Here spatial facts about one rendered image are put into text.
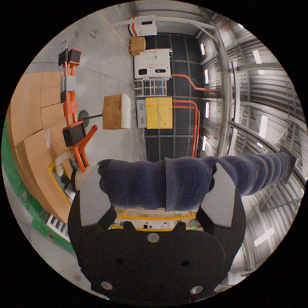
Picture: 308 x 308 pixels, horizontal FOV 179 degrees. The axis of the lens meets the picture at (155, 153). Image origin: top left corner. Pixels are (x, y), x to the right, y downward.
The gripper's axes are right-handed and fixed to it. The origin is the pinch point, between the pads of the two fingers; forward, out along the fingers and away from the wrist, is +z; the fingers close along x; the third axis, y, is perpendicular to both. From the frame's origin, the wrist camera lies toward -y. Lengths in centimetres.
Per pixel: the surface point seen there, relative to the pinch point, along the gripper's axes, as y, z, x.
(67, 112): -8.1, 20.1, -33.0
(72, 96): -14.0, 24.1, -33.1
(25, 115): -24, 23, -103
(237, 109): -3, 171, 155
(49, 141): 4, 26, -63
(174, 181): 18.0, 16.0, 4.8
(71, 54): -33.4, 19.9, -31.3
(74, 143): 4.4, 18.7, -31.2
